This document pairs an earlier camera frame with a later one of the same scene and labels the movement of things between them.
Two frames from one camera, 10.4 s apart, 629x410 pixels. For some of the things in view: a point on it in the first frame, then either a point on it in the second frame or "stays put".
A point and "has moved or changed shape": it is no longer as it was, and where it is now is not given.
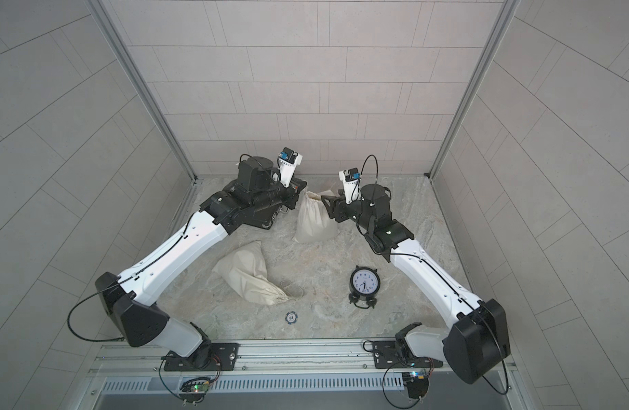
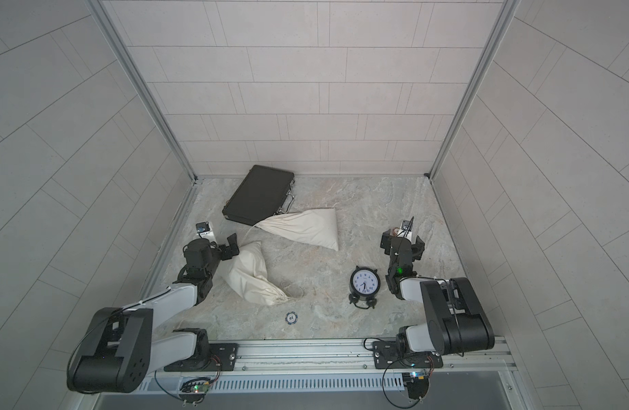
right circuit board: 417,383 stays put
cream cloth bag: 246,268 stays put
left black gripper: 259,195 → 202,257
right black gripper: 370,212 → 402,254
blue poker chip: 290,318 stays put
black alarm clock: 364,285 stays put
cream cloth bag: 314,225 has moved or changed shape
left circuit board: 194,389 stays put
